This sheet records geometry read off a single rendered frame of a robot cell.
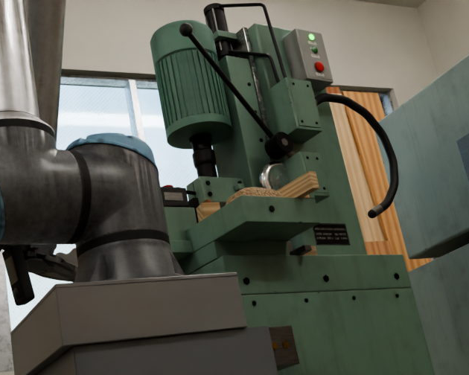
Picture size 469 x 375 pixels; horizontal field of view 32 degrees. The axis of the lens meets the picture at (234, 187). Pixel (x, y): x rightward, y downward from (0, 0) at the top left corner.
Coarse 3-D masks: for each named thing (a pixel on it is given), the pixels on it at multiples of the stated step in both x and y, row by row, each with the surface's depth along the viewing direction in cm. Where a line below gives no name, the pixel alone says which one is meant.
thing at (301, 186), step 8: (304, 176) 182; (312, 176) 181; (288, 184) 186; (296, 184) 184; (304, 184) 182; (312, 184) 180; (280, 192) 188; (288, 192) 186; (296, 192) 184; (304, 192) 181; (312, 192) 182
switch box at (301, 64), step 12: (288, 36) 232; (300, 36) 230; (288, 48) 232; (300, 48) 228; (324, 48) 234; (288, 60) 232; (300, 60) 228; (312, 60) 229; (324, 60) 232; (300, 72) 228; (312, 72) 227; (324, 72) 230; (312, 84) 229; (324, 84) 231
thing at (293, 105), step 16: (288, 80) 217; (304, 80) 221; (272, 96) 221; (288, 96) 216; (304, 96) 218; (272, 112) 221; (288, 112) 215; (304, 112) 216; (288, 128) 215; (304, 128) 214; (320, 128) 217
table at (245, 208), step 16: (224, 208) 179; (240, 208) 174; (256, 208) 175; (272, 208) 178; (288, 208) 181; (304, 208) 184; (208, 224) 184; (224, 224) 179; (240, 224) 174; (256, 224) 176; (272, 224) 178; (288, 224) 181; (304, 224) 183; (176, 240) 187; (192, 240) 189; (208, 240) 183; (224, 240) 183; (240, 240) 186; (256, 240) 189; (272, 240) 191; (176, 256) 188
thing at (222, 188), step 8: (200, 176) 208; (208, 176) 210; (192, 184) 211; (200, 184) 208; (208, 184) 208; (216, 184) 210; (224, 184) 212; (232, 184) 213; (200, 192) 207; (208, 192) 207; (216, 192) 209; (224, 192) 211; (232, 192) 212; (200, 200) 207; (216, 200) 208; (224, 200) 210
